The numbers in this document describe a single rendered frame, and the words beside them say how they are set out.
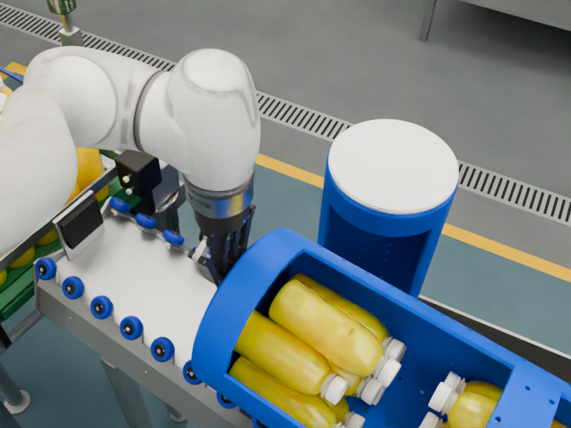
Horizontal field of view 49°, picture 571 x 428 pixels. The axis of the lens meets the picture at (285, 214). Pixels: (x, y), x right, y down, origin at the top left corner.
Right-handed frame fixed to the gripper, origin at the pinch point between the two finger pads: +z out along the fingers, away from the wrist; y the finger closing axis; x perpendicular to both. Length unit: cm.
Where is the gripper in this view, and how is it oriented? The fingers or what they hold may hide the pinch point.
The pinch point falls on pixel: (226, 281)
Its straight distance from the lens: 100.3
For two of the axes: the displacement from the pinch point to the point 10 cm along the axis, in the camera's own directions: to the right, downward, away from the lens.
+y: -5.7, 6.2, -5.4
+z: -0.3, 6.4, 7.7
